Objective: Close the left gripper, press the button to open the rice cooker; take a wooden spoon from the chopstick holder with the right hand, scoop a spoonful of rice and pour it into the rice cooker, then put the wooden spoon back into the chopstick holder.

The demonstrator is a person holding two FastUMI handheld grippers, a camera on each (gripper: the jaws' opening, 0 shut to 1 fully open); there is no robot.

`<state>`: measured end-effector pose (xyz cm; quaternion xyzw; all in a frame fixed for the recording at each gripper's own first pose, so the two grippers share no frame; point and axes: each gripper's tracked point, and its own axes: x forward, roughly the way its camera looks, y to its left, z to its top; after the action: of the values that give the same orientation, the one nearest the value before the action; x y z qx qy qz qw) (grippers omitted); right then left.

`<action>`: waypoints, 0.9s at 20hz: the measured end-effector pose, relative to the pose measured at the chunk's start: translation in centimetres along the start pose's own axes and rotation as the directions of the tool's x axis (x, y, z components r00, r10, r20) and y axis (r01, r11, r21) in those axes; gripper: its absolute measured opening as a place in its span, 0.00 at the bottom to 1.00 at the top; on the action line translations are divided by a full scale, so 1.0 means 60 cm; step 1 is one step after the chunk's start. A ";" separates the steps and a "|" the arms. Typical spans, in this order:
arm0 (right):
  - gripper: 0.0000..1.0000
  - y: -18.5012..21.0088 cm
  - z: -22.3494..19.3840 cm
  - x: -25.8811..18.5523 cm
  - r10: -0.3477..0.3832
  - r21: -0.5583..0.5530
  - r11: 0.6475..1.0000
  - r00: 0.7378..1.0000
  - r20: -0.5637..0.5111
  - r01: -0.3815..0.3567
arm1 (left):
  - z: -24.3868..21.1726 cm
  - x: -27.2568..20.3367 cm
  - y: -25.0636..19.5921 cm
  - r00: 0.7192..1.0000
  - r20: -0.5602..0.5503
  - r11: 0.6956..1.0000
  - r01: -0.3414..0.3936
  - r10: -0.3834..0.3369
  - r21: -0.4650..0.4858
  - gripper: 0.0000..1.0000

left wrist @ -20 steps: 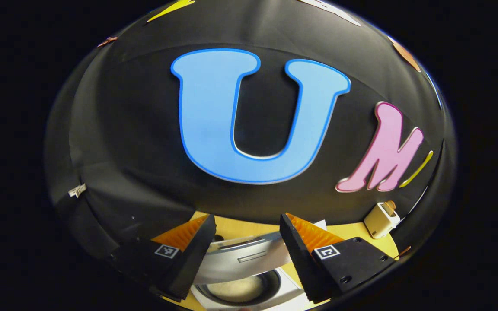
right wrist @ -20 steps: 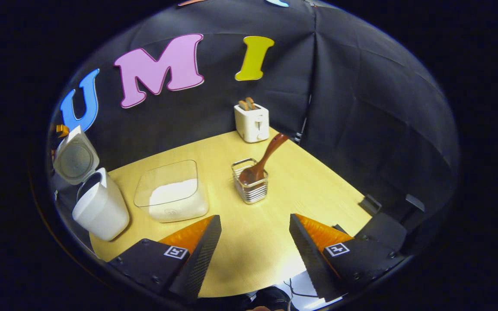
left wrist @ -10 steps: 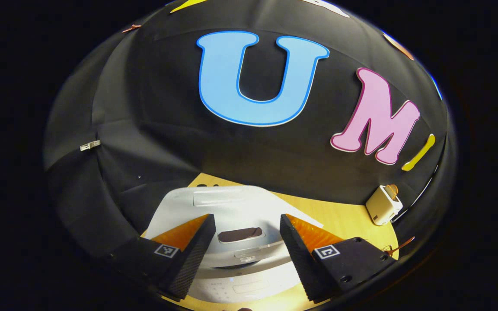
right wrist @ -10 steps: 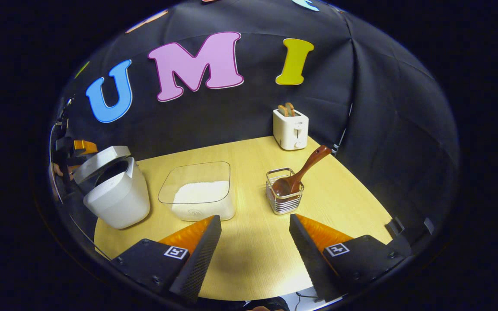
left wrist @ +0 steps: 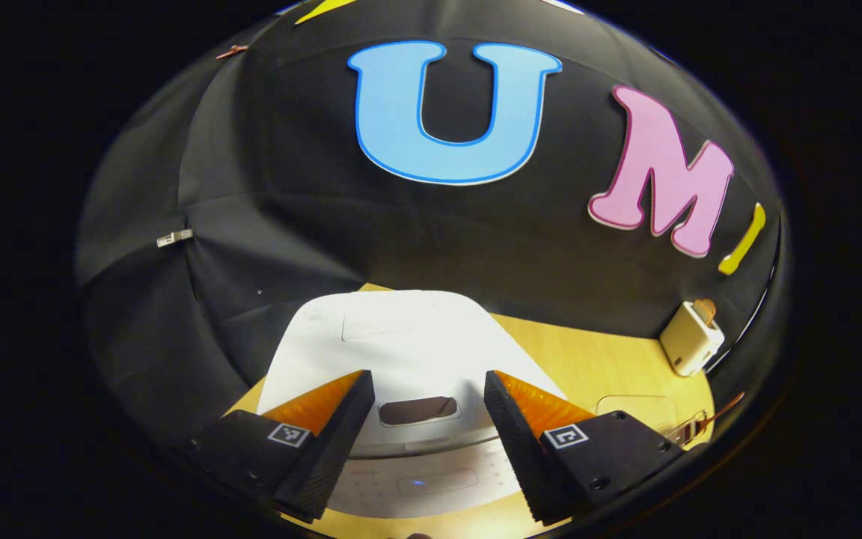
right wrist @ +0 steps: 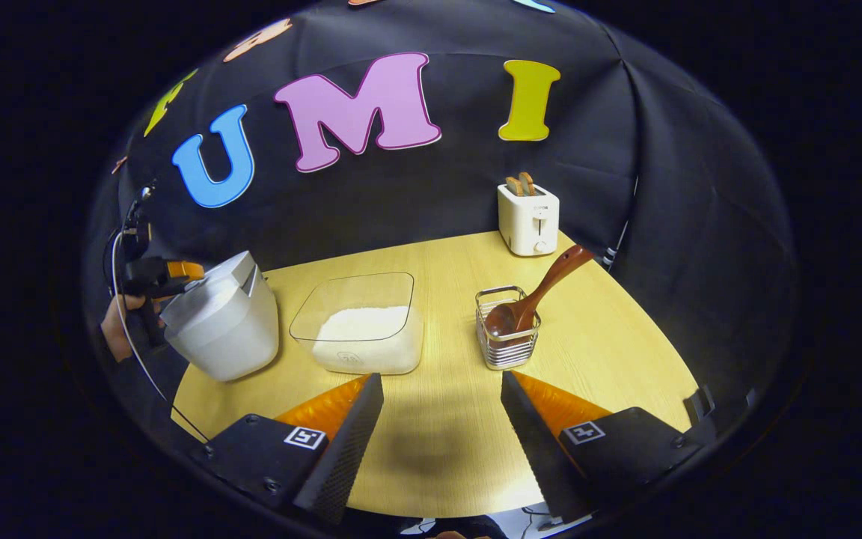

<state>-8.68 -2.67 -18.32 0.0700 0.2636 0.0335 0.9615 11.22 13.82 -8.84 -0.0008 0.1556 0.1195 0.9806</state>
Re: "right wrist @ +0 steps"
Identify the white rice heap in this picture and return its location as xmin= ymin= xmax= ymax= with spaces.
xmin=313 ymin=305 xmax=421 ymax=374

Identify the white rice cooker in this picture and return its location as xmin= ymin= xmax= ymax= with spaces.
xmin=160 ymin=251 xmax=281 ymax=383

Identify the metal wire chopstick holder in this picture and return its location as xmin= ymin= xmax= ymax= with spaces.
xmin=474 ymin=285 xmax=542 ymax=371

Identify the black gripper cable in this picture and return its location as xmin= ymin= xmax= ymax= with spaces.
xmin=108 ymin=225 xmax=211 ymax=444

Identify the black backdrop cloth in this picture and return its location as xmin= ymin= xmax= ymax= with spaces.
xmin=87 ymin=0 xmax=798 ymax=420

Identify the clear plastic container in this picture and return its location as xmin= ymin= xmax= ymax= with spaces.
xmin=289 ymin=272 xmax=424 ymax=375

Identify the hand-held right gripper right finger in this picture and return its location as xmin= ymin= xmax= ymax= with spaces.
xmin=501 ymin=371 xmax=703 ymax=525

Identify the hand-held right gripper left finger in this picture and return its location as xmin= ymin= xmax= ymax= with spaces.
xmin=192 ymin=373 xmax=385 ymax=527

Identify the thin white cable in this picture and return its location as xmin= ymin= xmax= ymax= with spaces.
xmin=602 ymin=176 xmax=640 ymax=267

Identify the white toaster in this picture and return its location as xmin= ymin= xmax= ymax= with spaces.
xmin=497 ymin=183 xmax=560 ymax=258

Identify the brown wooden spoon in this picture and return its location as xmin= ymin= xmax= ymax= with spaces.
xmin=485 ymin=244 xmax=595 ymax=338

